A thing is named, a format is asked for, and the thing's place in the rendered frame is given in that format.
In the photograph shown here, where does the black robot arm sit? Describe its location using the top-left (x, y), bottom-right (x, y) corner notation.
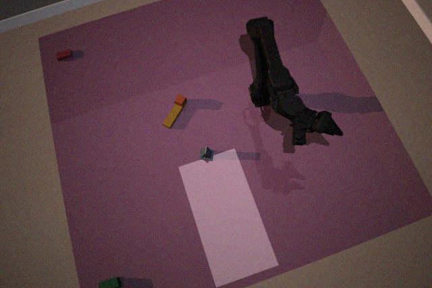
top-left (246, 17), bottom-right (308, 146)

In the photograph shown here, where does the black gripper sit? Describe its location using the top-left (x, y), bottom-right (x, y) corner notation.
top-left (290, 104), bottom-right (344, 136)

